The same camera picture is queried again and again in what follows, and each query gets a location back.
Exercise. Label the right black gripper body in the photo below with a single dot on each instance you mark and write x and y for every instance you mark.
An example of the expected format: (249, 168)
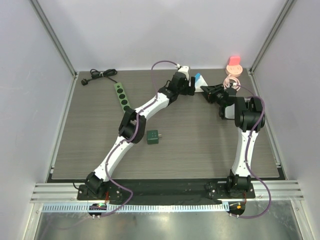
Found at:
(213, 92)

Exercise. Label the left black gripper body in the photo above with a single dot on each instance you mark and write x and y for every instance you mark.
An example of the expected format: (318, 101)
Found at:
(186, 90)

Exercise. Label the white triangular socket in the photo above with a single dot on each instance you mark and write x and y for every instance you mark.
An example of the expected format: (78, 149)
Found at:
(199, 90)

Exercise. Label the pink round socket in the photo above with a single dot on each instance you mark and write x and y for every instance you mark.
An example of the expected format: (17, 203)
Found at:
(234, 70)

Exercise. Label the pink plug adapter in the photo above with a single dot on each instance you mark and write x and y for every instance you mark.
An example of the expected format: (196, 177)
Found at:
(234, 60)

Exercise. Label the dark green cube plug adapter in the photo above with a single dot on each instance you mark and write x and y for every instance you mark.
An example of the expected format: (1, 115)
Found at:
(152, 137)

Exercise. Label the green power strip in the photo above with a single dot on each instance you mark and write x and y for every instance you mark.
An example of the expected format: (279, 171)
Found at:
(122, 96)

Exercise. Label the blue plug adapter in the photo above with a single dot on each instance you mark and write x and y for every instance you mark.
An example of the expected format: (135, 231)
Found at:
(198, 80)

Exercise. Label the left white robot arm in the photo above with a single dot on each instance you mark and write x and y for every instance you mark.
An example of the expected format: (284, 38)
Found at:
(132, 127)

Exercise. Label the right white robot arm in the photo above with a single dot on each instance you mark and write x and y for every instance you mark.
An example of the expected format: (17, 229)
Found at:
(248, 115)

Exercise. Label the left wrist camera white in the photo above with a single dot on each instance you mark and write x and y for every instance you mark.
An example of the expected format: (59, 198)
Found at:
(184, 70)

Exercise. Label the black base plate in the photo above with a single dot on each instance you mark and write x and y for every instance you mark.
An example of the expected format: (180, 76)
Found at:
(165, 192)

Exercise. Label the slotted cable duct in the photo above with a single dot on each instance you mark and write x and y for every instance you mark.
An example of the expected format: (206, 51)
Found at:
(102, 208)

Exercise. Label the aluminium front rail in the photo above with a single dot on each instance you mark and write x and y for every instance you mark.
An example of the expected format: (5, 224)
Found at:
(280, 190)

